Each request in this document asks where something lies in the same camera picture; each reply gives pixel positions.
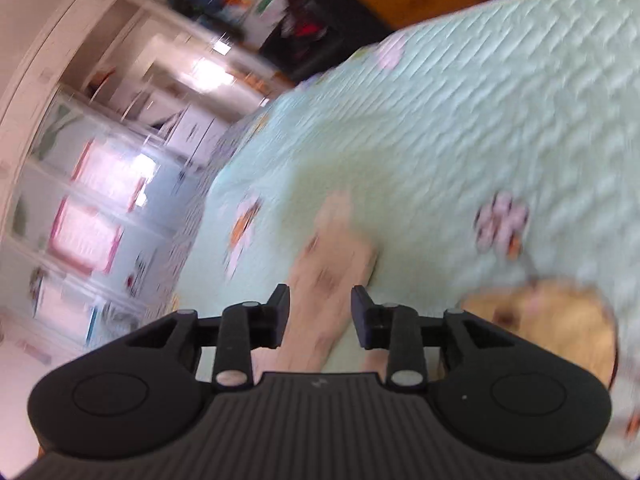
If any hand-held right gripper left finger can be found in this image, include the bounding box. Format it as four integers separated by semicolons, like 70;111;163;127
125;285;291;392

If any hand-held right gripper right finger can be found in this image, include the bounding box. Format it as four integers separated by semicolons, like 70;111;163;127
351;285;516;392

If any pink patterned cloth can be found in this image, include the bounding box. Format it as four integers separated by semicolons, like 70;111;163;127
250;192;381;376

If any pile of dark red clothes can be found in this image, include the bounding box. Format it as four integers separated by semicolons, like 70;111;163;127
280;0;341;46

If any floral dotted bed sheet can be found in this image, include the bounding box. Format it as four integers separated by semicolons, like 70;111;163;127
165;105;271;311

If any sliding-door wardrobe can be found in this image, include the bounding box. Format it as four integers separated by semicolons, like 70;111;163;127
0;75;236;356

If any white drawer shelf unit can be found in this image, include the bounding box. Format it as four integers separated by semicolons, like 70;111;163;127
85;0;236;161

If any pink-framed poster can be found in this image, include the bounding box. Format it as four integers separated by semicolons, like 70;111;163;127
52;197;123;276

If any blue-framed poster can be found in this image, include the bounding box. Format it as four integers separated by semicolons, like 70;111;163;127
32;267;101;346

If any orange-framed poster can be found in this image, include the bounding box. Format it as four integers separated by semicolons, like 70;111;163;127
70;140;151;211

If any green bee-print quilt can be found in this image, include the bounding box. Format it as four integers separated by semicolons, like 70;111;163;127
170;0;640;461

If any black armchair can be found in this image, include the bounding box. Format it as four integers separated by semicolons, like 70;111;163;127
260;0;396;81

